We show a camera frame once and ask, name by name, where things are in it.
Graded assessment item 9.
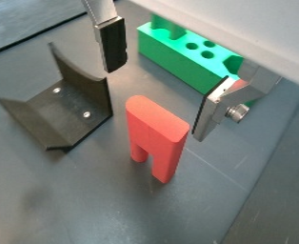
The red two-legged peg block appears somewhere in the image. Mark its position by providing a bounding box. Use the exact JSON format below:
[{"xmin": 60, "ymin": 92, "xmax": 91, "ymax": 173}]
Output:
[{"xmin": 125, "ymin": 95, "xmax": 190, "ymax": 183}]

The green shape sorter board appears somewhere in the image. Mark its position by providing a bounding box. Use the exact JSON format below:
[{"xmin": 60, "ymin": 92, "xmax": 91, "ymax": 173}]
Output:
[{"xmin": 137, "ymin": 21, "xmax": 243, "ymax": 94}]

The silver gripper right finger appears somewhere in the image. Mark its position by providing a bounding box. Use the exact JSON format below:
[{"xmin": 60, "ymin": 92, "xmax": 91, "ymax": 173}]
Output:
[{"xmin": 192, "ymin": 59, "xmax": 282, "ymax": 141}]

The black curved bracket stand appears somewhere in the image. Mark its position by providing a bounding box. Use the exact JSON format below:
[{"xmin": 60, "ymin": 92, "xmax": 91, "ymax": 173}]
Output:
[{"xmin": 0, "ymin": 43, "xmax": 113, "ymax": 151}]

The green notched block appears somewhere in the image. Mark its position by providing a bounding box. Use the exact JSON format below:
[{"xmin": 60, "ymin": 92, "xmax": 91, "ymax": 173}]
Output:
[{"xmin": 149, "ymin": 14, "xmax": 187, "ymax": 40}]

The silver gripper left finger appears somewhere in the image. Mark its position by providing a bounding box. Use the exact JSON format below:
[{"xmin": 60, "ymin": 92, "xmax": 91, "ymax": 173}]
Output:
[{"xmin": 81, "ymin": 0, "xmax": 127, "ymax": 72}]

